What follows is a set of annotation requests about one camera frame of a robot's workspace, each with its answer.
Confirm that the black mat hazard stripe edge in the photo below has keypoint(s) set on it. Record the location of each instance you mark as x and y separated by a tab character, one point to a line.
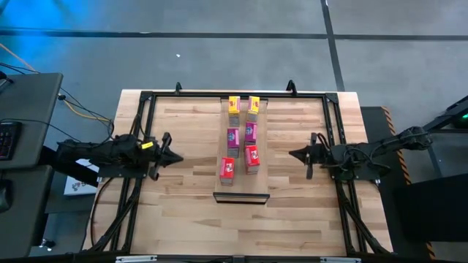
371	111

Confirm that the black aluminium table frame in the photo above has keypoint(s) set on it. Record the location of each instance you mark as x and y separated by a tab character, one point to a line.
311	95

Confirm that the red cereal box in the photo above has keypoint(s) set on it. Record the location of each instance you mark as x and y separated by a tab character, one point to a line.
252	158
227	170

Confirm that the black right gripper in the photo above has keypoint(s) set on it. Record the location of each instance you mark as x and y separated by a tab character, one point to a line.
321	157

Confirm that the white printed box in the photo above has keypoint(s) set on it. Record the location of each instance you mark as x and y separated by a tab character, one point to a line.
78	186

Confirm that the yellow Corn Pops cereal box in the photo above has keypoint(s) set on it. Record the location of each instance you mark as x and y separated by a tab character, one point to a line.
234	105
253	105

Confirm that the silver metal bracket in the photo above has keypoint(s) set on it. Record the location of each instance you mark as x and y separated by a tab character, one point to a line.
340	260
135	259

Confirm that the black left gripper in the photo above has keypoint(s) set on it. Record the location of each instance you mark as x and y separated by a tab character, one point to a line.
155	157

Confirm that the black desk leg beam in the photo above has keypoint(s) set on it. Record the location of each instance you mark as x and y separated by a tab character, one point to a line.
73	173

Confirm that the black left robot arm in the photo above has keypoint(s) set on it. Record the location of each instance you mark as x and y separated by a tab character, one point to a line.
98	153

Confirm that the large black box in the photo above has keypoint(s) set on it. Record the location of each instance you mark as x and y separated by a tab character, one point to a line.
431	208

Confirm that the pink cereal box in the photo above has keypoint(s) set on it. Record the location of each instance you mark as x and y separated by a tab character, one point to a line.
251	132
233	138

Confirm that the grey desk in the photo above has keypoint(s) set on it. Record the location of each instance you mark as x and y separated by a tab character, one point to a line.
25	219
33	109

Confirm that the black device green light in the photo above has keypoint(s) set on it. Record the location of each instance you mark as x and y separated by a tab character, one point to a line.
462	120

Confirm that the black keyboard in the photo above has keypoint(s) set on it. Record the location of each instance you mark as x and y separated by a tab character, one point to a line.
8	140

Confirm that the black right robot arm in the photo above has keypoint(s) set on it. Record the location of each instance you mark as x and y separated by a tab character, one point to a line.
384	146

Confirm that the wooden tray board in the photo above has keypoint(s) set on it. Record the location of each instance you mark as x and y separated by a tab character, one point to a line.
243	182

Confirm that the black frame clamp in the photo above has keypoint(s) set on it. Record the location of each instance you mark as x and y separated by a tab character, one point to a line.
178	88
291	87

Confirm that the yellow tape label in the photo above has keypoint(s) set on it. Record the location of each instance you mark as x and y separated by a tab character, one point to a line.
147	145

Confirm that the grey metal cart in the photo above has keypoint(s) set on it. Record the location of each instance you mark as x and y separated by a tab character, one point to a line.
449	153

